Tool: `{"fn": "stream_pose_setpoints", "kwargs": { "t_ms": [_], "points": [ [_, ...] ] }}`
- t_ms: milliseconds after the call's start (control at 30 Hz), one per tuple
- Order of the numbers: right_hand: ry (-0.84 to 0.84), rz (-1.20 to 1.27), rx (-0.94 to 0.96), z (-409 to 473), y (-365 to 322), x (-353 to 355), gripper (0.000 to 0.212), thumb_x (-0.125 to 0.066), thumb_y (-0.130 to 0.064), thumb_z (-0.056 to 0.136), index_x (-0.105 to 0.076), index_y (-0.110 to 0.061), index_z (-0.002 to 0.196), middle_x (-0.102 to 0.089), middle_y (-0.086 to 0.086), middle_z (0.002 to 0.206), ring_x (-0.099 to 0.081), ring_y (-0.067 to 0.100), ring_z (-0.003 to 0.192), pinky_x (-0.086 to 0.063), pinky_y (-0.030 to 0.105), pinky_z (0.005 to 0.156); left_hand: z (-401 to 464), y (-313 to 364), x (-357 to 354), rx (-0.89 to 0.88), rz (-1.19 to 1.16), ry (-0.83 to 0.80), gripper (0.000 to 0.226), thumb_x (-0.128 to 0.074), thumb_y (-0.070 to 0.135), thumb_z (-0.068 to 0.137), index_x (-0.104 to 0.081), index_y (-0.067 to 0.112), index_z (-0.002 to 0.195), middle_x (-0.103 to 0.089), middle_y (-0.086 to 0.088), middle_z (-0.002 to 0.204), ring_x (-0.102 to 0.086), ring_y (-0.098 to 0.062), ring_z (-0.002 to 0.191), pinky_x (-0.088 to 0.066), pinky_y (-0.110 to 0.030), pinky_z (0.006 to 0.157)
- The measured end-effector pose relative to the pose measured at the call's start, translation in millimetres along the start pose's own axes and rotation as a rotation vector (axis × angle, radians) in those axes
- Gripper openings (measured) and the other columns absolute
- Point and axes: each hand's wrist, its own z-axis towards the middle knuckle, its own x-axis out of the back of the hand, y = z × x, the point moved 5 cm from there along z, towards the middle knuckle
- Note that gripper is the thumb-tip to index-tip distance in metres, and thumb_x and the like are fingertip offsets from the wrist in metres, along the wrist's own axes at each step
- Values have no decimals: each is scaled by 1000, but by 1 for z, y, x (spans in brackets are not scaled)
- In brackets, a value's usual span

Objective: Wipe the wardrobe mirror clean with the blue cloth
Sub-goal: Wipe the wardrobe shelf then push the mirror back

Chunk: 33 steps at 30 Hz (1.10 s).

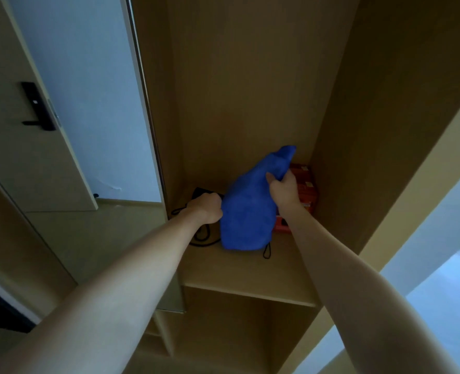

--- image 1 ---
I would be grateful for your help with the person's left hand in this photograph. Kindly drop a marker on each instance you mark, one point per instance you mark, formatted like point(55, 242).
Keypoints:
point(206, 208)

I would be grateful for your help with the person's right hand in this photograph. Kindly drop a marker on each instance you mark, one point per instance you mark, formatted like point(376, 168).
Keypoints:
point(286, 192)

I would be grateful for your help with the blue microfibre cloth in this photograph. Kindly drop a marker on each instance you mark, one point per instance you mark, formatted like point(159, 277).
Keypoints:
point(249, 214)

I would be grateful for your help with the light wooden wardrobe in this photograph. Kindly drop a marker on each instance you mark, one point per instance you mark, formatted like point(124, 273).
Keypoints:
point(253, 73)

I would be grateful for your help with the tall mirror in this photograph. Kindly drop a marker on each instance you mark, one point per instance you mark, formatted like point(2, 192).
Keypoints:
point(89, 93)

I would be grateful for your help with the person's left forearm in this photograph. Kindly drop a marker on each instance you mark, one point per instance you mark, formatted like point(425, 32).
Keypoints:
point(105, 303)

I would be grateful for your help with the person's right forearm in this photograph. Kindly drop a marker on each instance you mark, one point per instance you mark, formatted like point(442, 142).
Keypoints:
point(362, 299)

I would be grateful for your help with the white bed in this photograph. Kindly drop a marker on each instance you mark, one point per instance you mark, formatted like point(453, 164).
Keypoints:
point(448, 299)

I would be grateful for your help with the black framed glass door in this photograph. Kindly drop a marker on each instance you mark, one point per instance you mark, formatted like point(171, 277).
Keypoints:
point(4, 311)

